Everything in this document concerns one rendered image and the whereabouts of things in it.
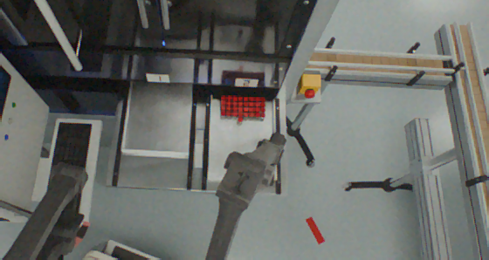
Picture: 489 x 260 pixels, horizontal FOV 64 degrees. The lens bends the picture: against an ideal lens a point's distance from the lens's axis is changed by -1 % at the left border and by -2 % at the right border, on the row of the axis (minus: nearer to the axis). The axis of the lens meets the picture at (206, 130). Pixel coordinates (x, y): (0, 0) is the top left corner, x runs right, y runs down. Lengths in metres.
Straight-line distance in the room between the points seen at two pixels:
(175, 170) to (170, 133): 0.15
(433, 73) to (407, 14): 1.48
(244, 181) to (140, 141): 0.79
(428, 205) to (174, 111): 1.27
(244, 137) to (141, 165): 0.42
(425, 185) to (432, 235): 0.23
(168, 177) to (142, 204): 0.91
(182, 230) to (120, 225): 0.36
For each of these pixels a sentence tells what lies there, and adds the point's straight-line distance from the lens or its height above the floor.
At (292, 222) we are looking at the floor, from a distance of 2.45.
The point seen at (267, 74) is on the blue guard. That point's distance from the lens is 1.47.
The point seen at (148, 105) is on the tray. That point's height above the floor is 0.88.
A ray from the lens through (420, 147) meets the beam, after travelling 2.20.
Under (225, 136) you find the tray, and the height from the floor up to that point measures 0.88.
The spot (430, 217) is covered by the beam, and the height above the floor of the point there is 0.55.
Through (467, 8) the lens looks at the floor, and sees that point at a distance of 3.63.
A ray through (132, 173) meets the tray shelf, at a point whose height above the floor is 0.88.
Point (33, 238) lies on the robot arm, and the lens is 0.91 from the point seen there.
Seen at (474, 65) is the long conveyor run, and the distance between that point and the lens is 2.04.
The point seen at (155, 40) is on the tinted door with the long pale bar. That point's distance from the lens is 1.33.
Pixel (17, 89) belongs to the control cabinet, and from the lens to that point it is 1.55.
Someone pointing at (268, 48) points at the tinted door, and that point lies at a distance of 1.34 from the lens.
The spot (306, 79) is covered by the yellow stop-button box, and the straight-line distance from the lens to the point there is 1.56.
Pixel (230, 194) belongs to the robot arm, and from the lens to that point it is 0.84.
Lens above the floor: 2.37
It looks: 70 degrees down
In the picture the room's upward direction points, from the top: 3 degrees clockwise
